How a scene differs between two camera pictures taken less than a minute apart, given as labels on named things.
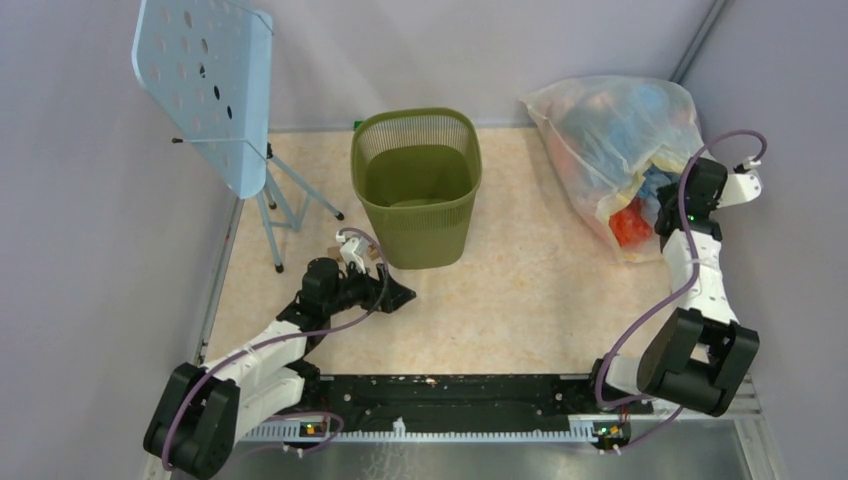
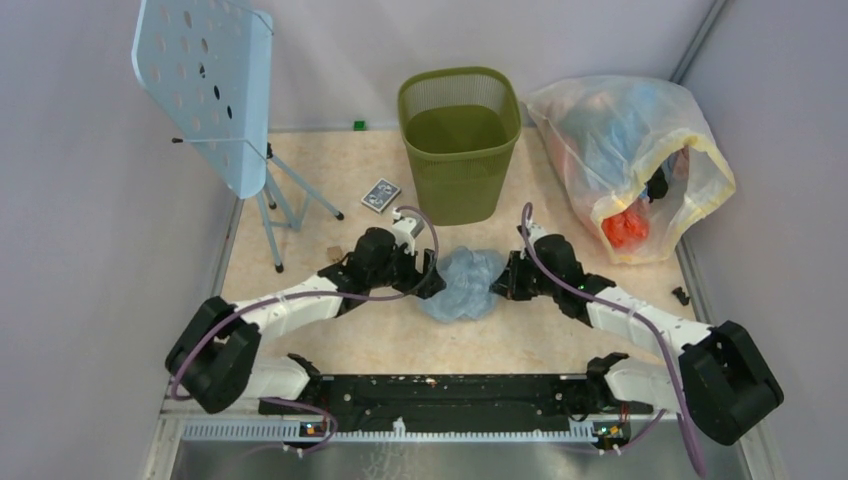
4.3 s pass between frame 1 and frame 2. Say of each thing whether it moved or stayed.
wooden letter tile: stayed
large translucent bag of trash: stayed
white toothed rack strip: stayed
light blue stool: stayed
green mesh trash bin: moved
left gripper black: moved
